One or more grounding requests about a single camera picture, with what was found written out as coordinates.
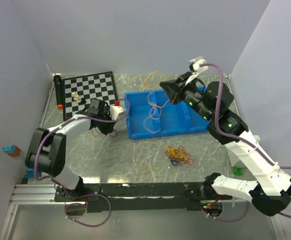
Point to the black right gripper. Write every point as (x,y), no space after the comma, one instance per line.
(175,88)

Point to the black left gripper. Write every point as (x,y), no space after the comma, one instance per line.
(109,129)

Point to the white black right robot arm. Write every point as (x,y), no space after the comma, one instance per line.
(270,191)

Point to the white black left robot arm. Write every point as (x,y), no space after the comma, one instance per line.
(47,149)

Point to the black chess piece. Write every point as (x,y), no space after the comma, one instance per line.
(83,101)

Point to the black white chessboard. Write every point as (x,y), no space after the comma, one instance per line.
(99,86)

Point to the blue three-compartment plastic bin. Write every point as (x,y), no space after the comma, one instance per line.
(174,119)

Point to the black marker orange cap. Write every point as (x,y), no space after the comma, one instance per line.
(58,90)

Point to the green small plastic piece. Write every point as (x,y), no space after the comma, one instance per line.
(238,171)

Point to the blue orange toy block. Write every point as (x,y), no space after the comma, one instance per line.
(12,150)

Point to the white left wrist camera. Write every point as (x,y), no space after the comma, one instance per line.
(116,111)

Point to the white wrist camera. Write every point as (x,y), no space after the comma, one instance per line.
(116,111)
(196,68)

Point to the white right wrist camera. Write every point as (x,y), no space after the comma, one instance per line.
(196,68)

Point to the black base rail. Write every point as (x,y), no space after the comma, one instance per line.
(143,196)

